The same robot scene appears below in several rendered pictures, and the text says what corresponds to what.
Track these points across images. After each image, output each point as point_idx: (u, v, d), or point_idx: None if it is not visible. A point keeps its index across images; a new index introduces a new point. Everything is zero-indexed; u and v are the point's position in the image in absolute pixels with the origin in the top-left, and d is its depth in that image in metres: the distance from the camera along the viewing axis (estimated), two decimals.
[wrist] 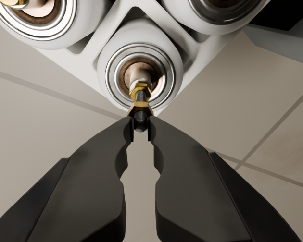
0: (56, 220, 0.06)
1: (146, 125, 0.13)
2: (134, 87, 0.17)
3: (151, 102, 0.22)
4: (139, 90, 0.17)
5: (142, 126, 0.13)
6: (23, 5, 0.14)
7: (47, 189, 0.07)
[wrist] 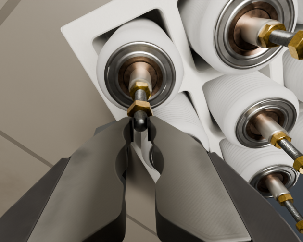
0: (56, 220, 0.06)
1: (141, 116, 0.13)
2: (134, 102, 0.18)
3: (112, 78, 0.20)
4: None
5: (139, 125, 0.13)
6: (258, 36, 0.16)
7: (47, 189, 0.07)
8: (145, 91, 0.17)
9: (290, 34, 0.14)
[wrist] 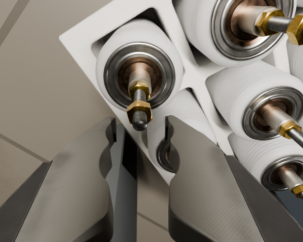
0: (42, 225, 0.06)
1: (133, 123, 0.13)
2: (149, 96, 0.17)
3: (111, 81, 0.20)
4: None
5: (139, 127, 0.13)
6: (256, 25, 0.16)
7: (30, 195, 0.07)
8: (134, 90, 0.17)
9: (288, 19, 0.13)
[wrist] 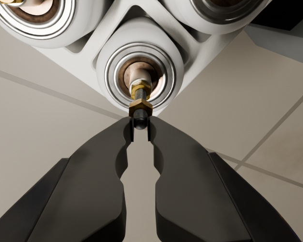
0: (56, 220, 0.06)
1: (143, 115, 0.13)
2: (132, 98, 0.17)
3: (151, 102, 0.22)
4: (134, 94, 0.17)
5: (139, 123, 0.13)
6: (20, 3, 0.14)
7: (47, 189, 0.07)
8: (146, 92, 0.17)
9: None
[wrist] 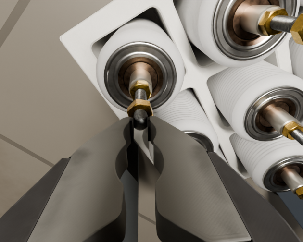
0: (56, 220, 0.06)
1: (146, 118, 0.13)
2: (130, 92, 0.17)
3: (112, 81, 0.20)
4: (134, 91, 0.17)
5: (140, 123, 0.13)
6: (258, 24, 0.15)
7: (47, 189, 0.07)
8: (145, 96, 0.17)
9: (292, 18, 0.13)
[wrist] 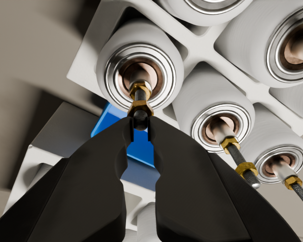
0: (56, 220, 0.06)
1: None
2: None
3: None
4: None
5: None
6: None
7: (47, 189, 0.07)
8: None
9: None
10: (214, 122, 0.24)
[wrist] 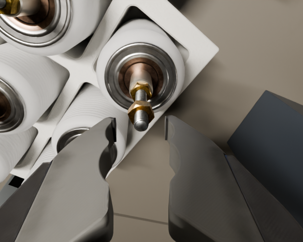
0: (42, 225, 0.06)
1: None
2: None
3: None
4: None
5: None
6: None
7: (30, 195, 0.07)
8: None
9: None
10: (40, 14, 0.17)
